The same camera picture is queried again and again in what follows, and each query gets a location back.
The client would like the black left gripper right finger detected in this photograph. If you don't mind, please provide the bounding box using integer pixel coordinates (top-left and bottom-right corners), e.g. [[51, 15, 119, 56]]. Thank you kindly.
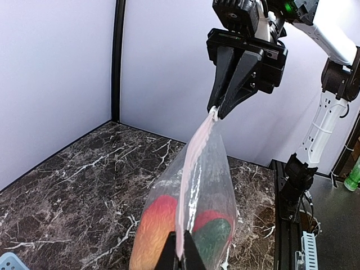
[[181, 231, 206, 270]]

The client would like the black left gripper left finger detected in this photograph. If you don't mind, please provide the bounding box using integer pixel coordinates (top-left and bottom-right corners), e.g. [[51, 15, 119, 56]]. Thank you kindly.
[[154, 231, 180, 270]]

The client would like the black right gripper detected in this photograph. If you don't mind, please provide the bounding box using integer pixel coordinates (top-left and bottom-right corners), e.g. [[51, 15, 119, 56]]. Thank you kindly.
[[206, 28, 288, 119]]

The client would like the red apple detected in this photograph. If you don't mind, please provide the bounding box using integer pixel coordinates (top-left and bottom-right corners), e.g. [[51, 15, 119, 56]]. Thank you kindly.
[[192, 210, 234, 245]]

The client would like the orange red chili pepper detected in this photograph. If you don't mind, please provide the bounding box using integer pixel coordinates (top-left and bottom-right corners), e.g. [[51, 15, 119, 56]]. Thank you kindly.
[[129, 195, 177, 269]]

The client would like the clear zip top bag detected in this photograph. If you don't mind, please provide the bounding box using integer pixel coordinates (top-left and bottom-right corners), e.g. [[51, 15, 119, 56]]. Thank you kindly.
[[138, 107, 237, 269]]

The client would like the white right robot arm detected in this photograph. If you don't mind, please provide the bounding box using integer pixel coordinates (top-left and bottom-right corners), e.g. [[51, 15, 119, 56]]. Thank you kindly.
[[206, 1, 359, 221]]

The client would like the blue perforated plastic basket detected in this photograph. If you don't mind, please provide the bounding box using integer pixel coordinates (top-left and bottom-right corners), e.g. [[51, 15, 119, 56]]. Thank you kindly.
[[0, 252, 29, 270]]

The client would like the green plastic bottle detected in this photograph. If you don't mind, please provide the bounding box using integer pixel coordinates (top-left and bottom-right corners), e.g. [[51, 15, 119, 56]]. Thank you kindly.
[[344, 158, 360, 192]]

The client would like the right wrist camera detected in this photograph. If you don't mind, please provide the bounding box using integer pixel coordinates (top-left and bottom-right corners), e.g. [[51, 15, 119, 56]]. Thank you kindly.
[[211, 0, 285, 43]]

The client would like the black front rail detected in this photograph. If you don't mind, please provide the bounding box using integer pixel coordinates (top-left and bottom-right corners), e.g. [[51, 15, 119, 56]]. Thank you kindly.
[[270, 160, 308, 269]]

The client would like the white slotted cable duct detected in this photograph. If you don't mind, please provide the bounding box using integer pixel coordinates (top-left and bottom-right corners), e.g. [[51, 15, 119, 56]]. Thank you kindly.
[[295, 231, 318, 270]]

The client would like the black enclosure frame post right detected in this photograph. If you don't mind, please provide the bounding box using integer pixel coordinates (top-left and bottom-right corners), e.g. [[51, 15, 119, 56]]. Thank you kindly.
[[111, 0, 126, 123]]

